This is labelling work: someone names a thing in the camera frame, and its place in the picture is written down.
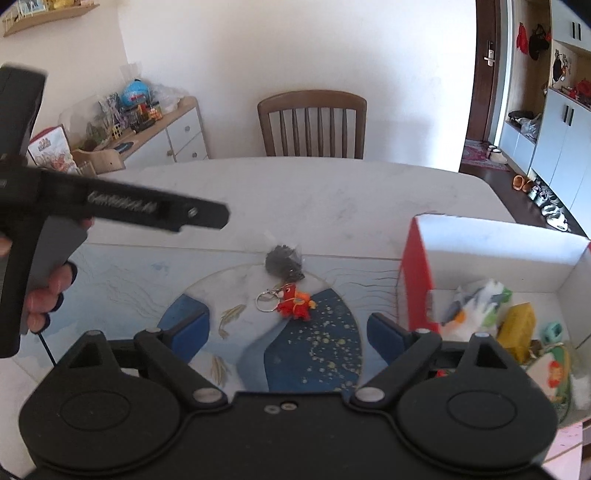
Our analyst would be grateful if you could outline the bag of white beads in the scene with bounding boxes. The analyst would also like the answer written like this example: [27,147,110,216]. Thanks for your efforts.
[570,373,591,411]

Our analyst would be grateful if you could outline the white tall cabinet unit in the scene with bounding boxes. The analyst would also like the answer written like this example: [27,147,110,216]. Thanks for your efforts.
[500,1,590,232]

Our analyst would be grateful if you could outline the plastic bag with toys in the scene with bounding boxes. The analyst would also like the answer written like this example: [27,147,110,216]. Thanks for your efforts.
[438,279,513,341]

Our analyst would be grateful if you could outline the dark wooden door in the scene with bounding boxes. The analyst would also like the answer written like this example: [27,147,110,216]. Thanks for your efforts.
[467,0,501,142]

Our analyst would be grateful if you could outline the brown wooden chair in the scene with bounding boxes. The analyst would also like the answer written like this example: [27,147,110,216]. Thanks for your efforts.
[257,90,368,160]

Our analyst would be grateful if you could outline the teal round case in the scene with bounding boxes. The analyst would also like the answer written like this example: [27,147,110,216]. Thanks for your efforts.
[541,322,564,345]

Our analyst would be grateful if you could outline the blue globe toy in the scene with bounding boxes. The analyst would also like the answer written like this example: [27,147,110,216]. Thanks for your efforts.
[121,79,150,108]

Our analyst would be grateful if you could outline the green embroidered pouch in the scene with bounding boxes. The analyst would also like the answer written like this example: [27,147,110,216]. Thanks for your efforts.
[526,343,572,423]

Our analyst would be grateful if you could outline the yellow small box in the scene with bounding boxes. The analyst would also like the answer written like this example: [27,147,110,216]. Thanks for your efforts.
[497,303,537,364]

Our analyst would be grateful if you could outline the red white snack bag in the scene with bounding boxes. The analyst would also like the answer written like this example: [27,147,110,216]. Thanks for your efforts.
[28,125,80,175]

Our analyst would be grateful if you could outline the red plush keychain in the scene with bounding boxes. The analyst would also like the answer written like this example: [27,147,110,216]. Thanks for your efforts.
[254,283,317,322]

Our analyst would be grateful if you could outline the black pompom in bag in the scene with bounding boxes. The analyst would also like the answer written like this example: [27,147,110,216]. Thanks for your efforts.
[264,232,305,283]

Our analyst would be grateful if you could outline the red white cardboard box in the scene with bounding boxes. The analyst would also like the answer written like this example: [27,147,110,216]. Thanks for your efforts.
[396,214,590,425]

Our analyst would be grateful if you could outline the white wood sideboard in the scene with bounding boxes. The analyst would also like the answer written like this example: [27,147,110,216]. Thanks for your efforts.
[72,96,208,176]

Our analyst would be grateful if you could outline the wall wooden shelf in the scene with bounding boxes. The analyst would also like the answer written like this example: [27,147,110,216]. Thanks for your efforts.
[1,1,100,38]

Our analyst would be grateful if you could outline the person's left hand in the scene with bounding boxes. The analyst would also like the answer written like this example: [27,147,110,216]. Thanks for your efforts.
[1,211,94,350]

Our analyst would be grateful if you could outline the red patterned door rug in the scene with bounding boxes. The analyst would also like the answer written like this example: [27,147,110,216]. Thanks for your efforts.
[461,140,509,172]

